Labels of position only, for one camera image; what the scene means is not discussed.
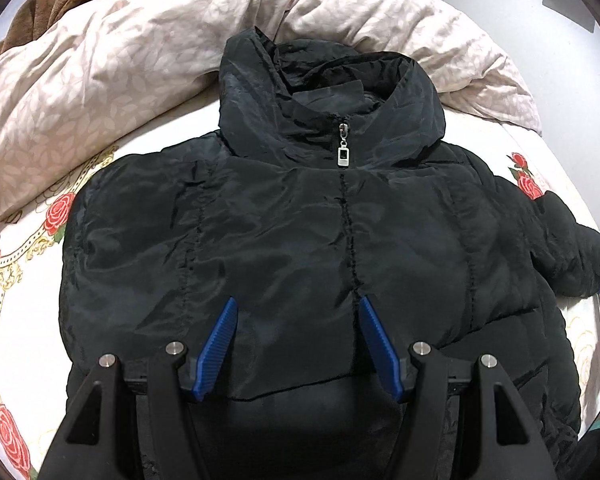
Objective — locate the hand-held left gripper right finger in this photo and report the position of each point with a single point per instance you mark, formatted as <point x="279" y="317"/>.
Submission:
<point x="382" y="350"/>

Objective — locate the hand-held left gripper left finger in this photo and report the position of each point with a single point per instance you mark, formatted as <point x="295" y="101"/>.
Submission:
<point x="215" y="350"/>

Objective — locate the black puffer jacket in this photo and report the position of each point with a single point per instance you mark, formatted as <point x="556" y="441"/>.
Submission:
<point x="280" y="210"/>

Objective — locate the rose-print white bedsheet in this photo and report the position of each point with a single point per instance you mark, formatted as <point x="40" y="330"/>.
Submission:
<point x="35" y="270"/>

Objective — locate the beige leaf-print duvet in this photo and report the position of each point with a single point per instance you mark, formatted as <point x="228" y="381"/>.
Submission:
<point x="130" y="60"/>

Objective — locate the brown plush blanket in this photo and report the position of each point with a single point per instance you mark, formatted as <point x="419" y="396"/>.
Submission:
<point x="55" y="10"/>

